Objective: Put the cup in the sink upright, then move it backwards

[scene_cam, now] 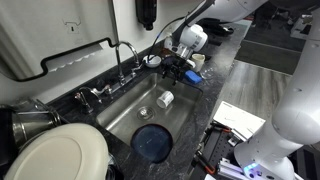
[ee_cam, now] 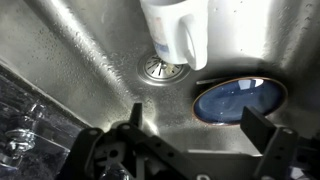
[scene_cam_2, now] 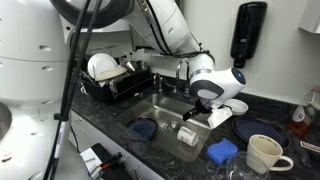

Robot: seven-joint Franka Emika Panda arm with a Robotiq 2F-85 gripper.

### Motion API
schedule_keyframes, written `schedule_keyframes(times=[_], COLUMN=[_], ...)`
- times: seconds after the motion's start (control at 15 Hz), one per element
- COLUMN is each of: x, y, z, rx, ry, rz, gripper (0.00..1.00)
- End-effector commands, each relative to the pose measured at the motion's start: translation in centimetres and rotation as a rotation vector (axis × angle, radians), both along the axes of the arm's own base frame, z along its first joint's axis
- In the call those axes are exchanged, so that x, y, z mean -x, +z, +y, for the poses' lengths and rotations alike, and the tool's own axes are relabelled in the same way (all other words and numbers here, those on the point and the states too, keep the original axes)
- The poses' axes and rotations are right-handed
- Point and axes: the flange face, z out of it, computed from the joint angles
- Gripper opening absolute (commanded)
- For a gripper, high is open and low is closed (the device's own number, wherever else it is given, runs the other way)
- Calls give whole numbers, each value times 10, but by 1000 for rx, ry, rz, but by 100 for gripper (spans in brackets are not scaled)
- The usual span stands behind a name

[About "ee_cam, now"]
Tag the chrome faucet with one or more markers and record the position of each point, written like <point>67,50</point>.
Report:
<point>20,136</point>

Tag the stainless steel sink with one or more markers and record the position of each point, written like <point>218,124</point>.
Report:
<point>83,50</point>

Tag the metal sink drain strainer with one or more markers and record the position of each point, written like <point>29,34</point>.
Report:
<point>156,71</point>

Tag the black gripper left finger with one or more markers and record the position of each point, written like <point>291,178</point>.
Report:
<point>100,156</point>

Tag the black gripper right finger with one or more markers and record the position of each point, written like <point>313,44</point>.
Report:
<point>280,150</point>

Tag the small dark blue plate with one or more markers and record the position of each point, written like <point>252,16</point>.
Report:
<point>233,100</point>

